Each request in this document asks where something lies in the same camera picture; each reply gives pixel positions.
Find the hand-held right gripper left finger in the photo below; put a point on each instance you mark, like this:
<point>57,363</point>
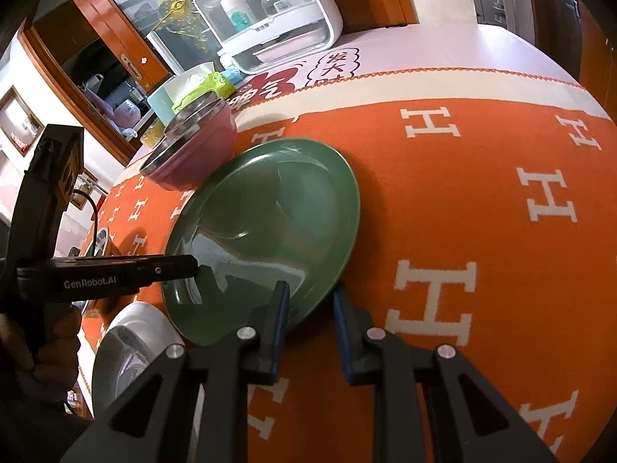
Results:
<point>282,328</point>

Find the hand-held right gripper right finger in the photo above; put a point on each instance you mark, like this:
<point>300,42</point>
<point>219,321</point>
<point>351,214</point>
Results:
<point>344,333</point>

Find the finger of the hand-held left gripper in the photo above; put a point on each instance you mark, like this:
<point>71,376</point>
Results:
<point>168,267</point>

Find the pink steel bowl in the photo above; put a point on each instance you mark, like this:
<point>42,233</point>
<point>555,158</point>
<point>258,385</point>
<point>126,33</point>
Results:
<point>217,125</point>
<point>183,173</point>

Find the blue patterned white plate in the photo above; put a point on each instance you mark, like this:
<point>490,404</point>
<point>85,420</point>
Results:
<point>126,361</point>

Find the green plate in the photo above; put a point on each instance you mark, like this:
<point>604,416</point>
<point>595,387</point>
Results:
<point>270,212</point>

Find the person's left hand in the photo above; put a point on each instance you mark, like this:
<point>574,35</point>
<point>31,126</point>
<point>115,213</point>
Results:
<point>60,352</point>

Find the clear food container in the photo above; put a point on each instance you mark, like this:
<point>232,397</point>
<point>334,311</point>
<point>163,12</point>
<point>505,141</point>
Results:
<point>152,137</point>

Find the pink patterned jar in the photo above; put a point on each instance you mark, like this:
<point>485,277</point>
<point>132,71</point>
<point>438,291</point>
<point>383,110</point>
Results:
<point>127,115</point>

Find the teal jar with dark lid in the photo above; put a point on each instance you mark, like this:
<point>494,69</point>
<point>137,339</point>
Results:
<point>159,103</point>

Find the green tissue pack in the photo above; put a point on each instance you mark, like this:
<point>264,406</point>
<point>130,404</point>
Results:
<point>217,84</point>

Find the orange patterned tablecloth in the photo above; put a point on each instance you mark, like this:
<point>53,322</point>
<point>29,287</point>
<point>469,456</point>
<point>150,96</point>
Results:
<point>458,178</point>

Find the blue packet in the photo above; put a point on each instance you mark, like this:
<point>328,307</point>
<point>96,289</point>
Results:
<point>231,75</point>

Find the white bottle with teal label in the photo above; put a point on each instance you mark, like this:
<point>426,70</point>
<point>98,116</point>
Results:
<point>236,9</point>

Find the pink printed table cover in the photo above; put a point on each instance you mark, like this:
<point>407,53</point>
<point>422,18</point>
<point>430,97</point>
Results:
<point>458,48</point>

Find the large wooden picture frame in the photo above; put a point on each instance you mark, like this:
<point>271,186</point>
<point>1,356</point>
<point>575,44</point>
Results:
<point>19,120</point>

